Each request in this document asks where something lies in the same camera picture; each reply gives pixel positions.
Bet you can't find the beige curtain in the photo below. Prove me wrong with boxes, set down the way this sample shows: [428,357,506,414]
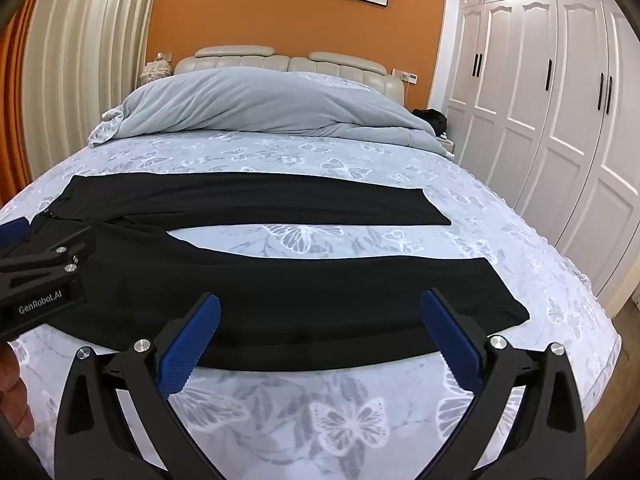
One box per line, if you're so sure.
[20,0,167,197]

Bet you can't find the black pants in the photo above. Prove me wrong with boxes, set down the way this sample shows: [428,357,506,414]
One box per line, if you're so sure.
[27,172,531,374]

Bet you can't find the black bag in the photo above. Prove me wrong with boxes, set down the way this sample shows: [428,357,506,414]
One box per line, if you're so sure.
[412,107,449,137]

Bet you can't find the white wardrobe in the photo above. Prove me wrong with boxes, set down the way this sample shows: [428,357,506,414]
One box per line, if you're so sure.
[440,0,640,307]

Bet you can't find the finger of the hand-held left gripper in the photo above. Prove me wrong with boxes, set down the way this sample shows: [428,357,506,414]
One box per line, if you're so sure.
[0,225,99,306]
[0,217,32,245]

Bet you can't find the cream padded headboard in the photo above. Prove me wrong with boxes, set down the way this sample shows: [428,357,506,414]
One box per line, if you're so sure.
[174,45,405,107]

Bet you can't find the white nightstand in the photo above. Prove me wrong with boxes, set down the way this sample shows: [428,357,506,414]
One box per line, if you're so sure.
[434,132,457,162]

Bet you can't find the white bedside lamp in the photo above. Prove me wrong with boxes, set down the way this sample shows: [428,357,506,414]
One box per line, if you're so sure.
[142,58,174,84]

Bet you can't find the grey duvet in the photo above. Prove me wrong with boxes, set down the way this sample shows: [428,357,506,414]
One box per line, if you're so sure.
[89,67,454,157]

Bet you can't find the orange curtain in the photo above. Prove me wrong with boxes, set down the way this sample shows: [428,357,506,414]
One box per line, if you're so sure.
[0,0,42,207]

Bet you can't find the bed with butterfly sheet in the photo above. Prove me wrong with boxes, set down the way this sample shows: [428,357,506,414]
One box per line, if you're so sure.
[0,71,624,480]

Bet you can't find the person's left hand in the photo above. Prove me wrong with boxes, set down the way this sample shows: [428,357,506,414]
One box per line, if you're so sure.
[0,344,34,442]

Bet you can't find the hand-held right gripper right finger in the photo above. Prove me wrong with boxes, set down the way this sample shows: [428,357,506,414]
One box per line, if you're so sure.
[420,287,587,480]

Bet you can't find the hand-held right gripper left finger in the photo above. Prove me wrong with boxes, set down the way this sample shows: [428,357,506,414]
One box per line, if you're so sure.
[56,291,222,480]

